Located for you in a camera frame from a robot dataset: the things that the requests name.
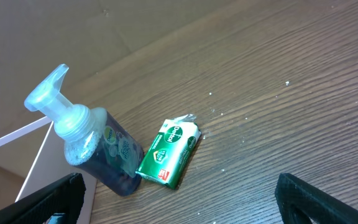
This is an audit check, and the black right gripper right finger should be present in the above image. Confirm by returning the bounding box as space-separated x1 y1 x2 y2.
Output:
275 173 358 224

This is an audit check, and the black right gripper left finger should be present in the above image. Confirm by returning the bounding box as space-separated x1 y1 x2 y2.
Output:
0 173 86 224

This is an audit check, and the foam soap pump bottle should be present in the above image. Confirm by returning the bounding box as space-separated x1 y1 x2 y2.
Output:
24 64 144 196

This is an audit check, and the green Dettol soap bar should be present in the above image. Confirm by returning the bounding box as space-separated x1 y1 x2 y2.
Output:
136 114 201 189

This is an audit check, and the white cardboard box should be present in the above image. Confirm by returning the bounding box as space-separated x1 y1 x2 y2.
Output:
0 117 97 224

